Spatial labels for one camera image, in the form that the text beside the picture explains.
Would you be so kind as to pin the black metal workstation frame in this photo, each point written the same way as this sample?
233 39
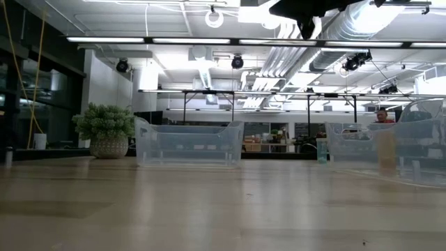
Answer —
184 104
308 111

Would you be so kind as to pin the person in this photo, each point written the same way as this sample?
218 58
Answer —
383 116

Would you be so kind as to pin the long linear pendant light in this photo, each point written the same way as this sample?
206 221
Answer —
104 39

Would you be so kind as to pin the white cup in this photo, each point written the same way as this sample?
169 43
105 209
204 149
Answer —
40 141

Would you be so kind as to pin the green artificial potted plant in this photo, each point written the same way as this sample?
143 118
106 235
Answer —
104 125

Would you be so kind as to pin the orange pill bottle white cap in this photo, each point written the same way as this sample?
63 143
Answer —
386 153

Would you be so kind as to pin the shelf with boxes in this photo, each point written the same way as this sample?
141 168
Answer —
265 139

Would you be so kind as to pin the black monitor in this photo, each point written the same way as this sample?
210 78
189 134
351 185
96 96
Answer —
150 118

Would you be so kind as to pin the silver ventilation duct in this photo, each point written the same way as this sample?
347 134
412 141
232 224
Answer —
348 31

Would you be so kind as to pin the black track light cluster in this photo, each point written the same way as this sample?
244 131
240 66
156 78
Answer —
388 90
355 61

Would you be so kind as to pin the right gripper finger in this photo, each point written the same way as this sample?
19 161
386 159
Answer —
307 28

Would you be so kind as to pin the green pill bottle white cap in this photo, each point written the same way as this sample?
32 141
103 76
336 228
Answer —
322 151

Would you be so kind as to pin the small silver cylinder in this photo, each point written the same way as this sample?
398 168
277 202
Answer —
8 156

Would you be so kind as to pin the black round ceiling speaker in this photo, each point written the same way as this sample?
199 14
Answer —
237 62
122 65

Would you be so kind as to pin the clear plastic bin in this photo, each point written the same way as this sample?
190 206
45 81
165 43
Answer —
190 146
355 146

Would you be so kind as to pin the white ceiling pipe bundle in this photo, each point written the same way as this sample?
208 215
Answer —
278 59

